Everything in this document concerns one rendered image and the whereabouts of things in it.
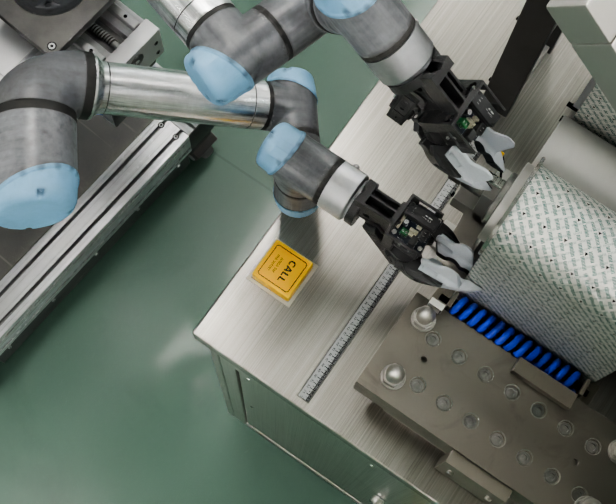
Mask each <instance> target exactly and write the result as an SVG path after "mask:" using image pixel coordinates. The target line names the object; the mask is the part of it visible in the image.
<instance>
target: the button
mask: <svg viewBox="0 0 616 504"><path fill-rule="evenodd" d="M312 268H313V263H312V262H310V261H309V260H308V259H306V258H305V257H303V256H302V255H300V254H299V253H297V252H296V251H294V250H293V249H291V248H290V247H288V246H287V245H285V244H284V243H282V242H281V241H279V240H276V241H275V243H274V244H273V245H272V247H271V248H270V249H269V251H268V252H267V254H266V255H265V256H264V258H263V259H262V260H261V262H260V263H259V264H258V266H257V267H256V269H255V270H254V271H253V273H252V277H253V279H255V280H256V281H258V282H259V283H261V284H262V285H264V286H265V287H267V288H268V289H270V290H271V291H272V292H274V293H275V294H277V295H278V296H280V297H281V298H283V299H284V300H286V301H289V300H290V299H291V297H292V296H293V295H294V293H295V292H296V290H297V289H298V288H299V286H300V285H301V283H302V282H303V281H304V279H305V278H306V276H307V275H308V274H309V272H310V271H311V269H312Z"/></svg>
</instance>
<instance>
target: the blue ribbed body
mask: <svg viewBox="0 0 616 504"><path fill-rule="evenodd" d="M468 305H469V298H468V297H463V298H461V299H460V300H457V299H456V300H455V301H454V303H453V304H452V306H451V307H452V308H450V309H449V313H450V314H452V315H454V314H456V313H457V312H458V314H457V318H458V319H459V320H461V321H463V320H465V319H466V318H467V320H466V324H467V325H468V326H470V327H473V326H474V325H476V327H475V330H476V331H477V332H479V333H482V332H484V331H485V333H484V336H485V337H486V338H487V339H492V338H493V337H494V341H493V342H494V343H495V344H496V345H498V346H499V345H501V344H503V349H504V350H505V351H507V352H509V351H511V350H512V355H513V356H514V357H516V358H519V357H521V356H522V358H524V359H525V360H527V361H528V362H530V363H531V364H533V365H534V366H536V367H537V368H539V369H540V370H542V371H543V372H545V373H546V374H548V375H549V376H551V377H552V378H554V379H555V380H557V381H558V382H560V383H561V384H563V385H564V386H566V387H567V388H569V389H570V390H572V391H573V392H575V393H576V390H577V391H579V390H580V388H581V387H582V385H583V383H582V382H581V381H579V378H580V376H581V373H580V372H579V371H575V372H573V374H572V375H570V374H569V373H570V371H571V366H570V365H565V366H564V367H563V368H562V369H561V368H560V366H561V364H562V360H561V359H559V358H557V359H555V360H554V361H553V362H551V359H552V357H553V356H552V353H551V352H547V353H545V354H544V355H543V356H541V355H542V353H543V348H542V347H541V346H537V347H536V348H535V349H534V350H532V348H533V346H534V342H533V341H532V340H528V341H526V342H525V343H524V344H523V341H524V338H525V337H524V335H523V334H521V333H520V334H518V335H517V336H516V337H515V338H514V335H515V329H514V328H512V327H510V328H508V329H507V330H506V331H504V330H505V328H506V323H505V322H504V321H501V322H499V323H498V324H497V325H495V324H496V321H497V318H496V316H495V315H491V316H489V317H488V318H487V319H486V317H487V314H488V312H487V310H486V309H482V310H480V311H479V312H478V313H477V311H478V304H477V303H472V304H471V305H469V306H468ZM575 389H576V390H575Z"/></svg>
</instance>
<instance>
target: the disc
mask: <svg viewBox="0 0 616 504"><path fill-rule="evenodd" d="M545 158H546V157H542V158H541V160H540V161H539V163H538V164H537V166H536V167H535V168H534V170H533V171H532V173H531V174H530V176H529V177H528V179H527V180H526V182H525V183H524V185H523V186H522V188H521V189H520V191H519V192H518V194H517V195H516V197H515V198H514V200H513V201H512V203H511V204H510V206H509V207H508V209H507V210H506V212H505V213H504V215H503V216H502V218H501V219H500V220H499V222H498V223H497V225H496V226H495V228H494V229H493V231H492V232H491V234H490V235H489V237H488V238H487V240H486V241H485V243H484V244H483V246H482V247H481V249H480V250H479V252H478V254H479V255H481V254H482V253H483V252H484V250H485V249H486V247H487V246H488V244H489V243H490V241H491V240H492V238H493V237H494V235H495V234H496V232H497V231H498V229H499V228H500V226H501V225H502V223H503V222H504V221H505V219H506V218H507V216H508V215H509V213H510V212H511V210H512V209H513V207H514V206H515V204H516V203H517V201H518V200H519V198H520V197H521V195H522V194H523V192H524V191H525V189H526V188H527V186H528V185H529V183H530V182H531V180H532V179H533V177H534V176H535V174H536V173H537V171H538V170H539V168H540V167H541V165H542V164H543V162H544V161H545Z"/></svg>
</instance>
